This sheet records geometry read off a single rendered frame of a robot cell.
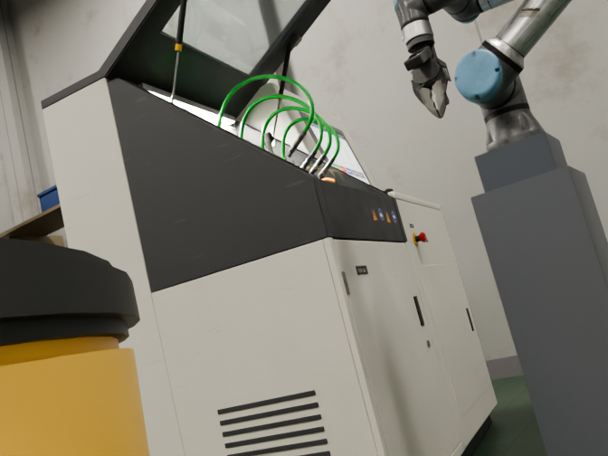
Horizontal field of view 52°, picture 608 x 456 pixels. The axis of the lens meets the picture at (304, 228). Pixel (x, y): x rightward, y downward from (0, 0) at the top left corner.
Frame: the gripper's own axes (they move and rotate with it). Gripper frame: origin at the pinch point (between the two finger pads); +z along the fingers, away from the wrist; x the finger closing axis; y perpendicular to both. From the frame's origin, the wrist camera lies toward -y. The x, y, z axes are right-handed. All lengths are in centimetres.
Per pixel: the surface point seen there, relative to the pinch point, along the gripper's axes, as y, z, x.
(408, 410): 8, 72, 34
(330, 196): -7.5, 12.1, 31.8
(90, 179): -25, -16, 102
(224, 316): -20, 36, 66
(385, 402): -7, 67, 32
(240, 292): -19, 31, 59
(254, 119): 48, -40, 86
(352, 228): 2.4, 20.5, 33.0
